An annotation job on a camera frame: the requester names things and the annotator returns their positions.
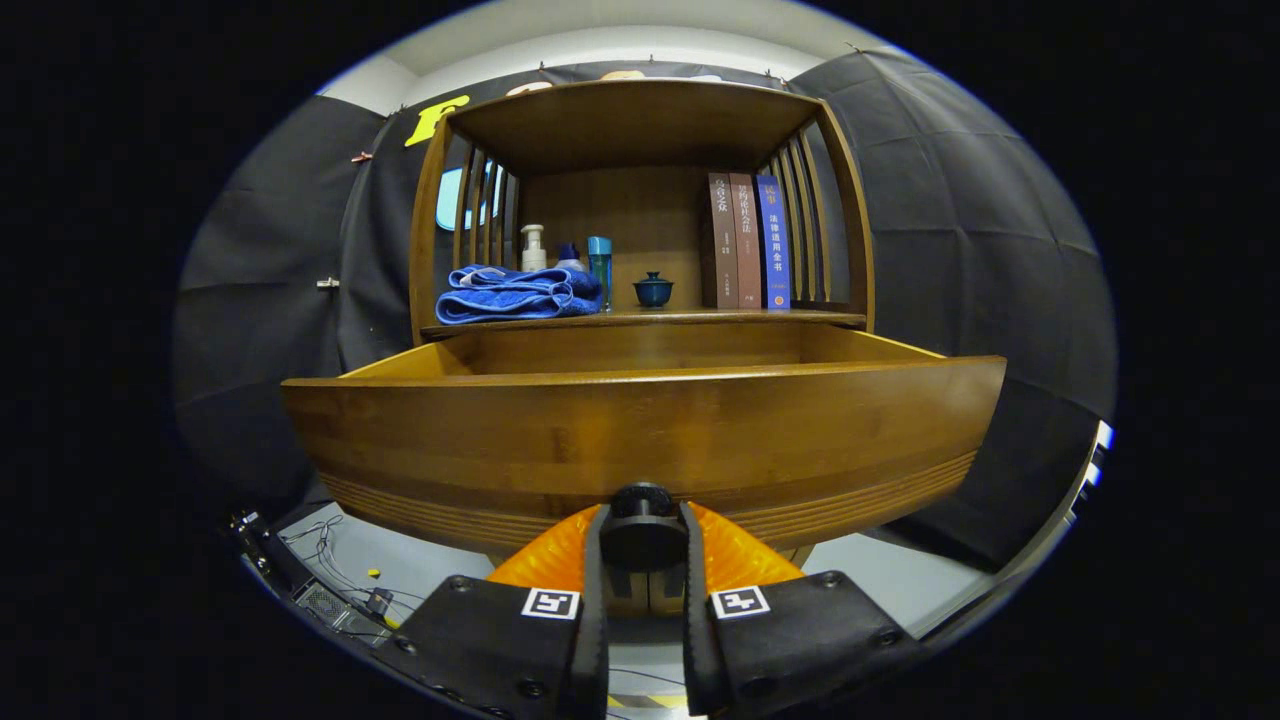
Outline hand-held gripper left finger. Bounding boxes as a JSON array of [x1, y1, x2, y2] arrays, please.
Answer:
[[385, 503, 611, 720]]

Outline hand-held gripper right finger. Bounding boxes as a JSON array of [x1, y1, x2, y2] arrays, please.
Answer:
[[680, 502, 926, 719]]

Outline wooden countertop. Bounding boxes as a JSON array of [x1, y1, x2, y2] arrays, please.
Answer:
[[420, 300, 867, 331]]

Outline wooden cabinet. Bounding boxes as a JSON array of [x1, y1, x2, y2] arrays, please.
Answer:
[[408, 78, 876, 617]]

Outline blue folded towel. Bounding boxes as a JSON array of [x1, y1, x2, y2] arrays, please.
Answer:
[[435, 264, 605, 325]]

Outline clear blue bottle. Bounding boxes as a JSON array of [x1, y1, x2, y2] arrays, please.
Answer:
[[587, 236, 613, 313]]

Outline blue book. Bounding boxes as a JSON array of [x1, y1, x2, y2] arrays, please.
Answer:
[[755, 175, 792, 311]]

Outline reddish brown book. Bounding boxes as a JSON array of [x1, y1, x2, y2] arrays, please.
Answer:
[[728, 173, 763, 310]]

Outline dark brown book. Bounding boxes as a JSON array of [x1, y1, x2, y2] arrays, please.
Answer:
[[707, 172, 740, 310]]

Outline black floor cables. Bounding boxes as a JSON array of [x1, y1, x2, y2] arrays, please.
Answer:
[[280, 515, 431, 626]]

